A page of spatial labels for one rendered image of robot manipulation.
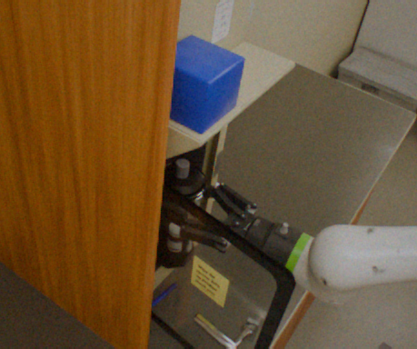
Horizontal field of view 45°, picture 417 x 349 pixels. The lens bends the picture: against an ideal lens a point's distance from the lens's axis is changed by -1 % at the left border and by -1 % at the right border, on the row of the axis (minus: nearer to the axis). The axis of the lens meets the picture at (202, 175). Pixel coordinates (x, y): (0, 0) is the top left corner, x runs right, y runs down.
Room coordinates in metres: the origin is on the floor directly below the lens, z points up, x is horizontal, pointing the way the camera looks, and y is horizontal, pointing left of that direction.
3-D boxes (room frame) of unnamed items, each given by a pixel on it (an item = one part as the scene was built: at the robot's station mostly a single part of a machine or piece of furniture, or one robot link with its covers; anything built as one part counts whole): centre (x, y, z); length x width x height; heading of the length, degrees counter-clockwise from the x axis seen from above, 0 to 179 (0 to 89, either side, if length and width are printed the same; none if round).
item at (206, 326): (0.47, -0.08, 1.20); 0.10 x 0.05 x 0.03; 55
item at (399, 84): (3.20, -1.16, 0.17); 0.60 x 0.42 x 0.33; 60
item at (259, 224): (0.70, -0.11, 1.21); 0.09 x 0.08 x 0.07; 65
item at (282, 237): (0.67, -0.17, 1.22); 0.09 x 0.06 x 0.12; 155
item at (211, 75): (0.66, 0.03, 1.56); 0.10 x 0.10 x 0.09; 62
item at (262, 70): (0.74, -0.01, 1.46); 0.32 x 0.12 x 0.10; 152
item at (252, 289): (0.54, -0.03, 1.19); 0.30 x 0.01 x 0.40; 55
